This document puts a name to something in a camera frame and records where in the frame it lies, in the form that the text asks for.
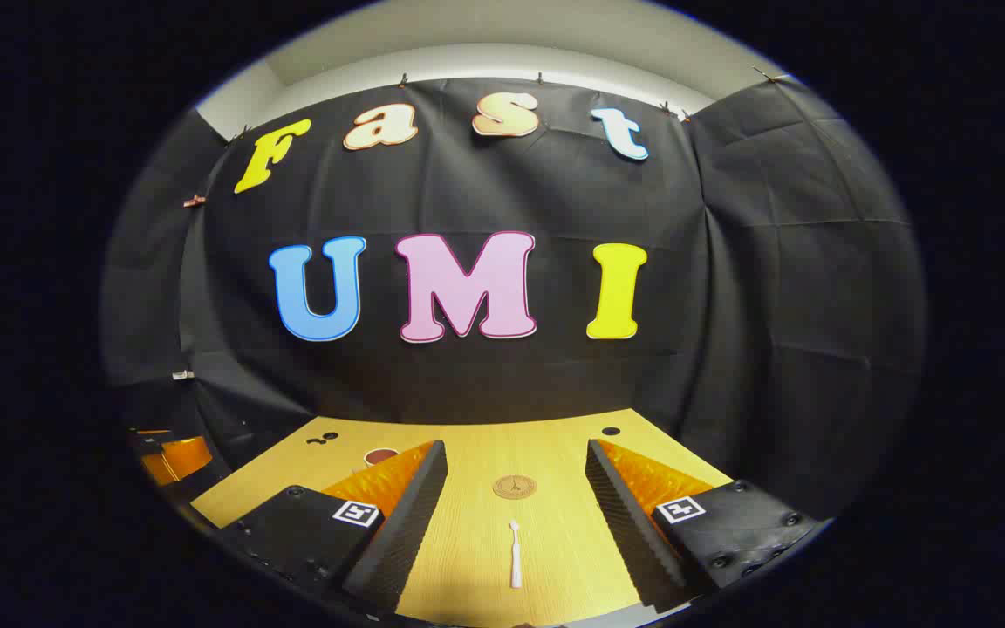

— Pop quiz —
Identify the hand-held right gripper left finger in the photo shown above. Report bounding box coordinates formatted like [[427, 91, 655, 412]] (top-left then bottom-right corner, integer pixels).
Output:
[[219, 440, 449, 616]]

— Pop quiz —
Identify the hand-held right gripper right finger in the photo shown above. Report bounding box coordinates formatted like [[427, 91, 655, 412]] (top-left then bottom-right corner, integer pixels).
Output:
[[585, 439, 820, 614]]

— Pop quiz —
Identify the black backdrop cloth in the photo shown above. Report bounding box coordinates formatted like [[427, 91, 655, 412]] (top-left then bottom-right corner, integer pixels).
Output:
[[101, 77, 929, 524]]

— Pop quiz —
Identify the wooden desktop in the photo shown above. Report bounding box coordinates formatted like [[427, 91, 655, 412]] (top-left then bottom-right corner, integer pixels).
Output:
[[191, 408, 735, 628]]

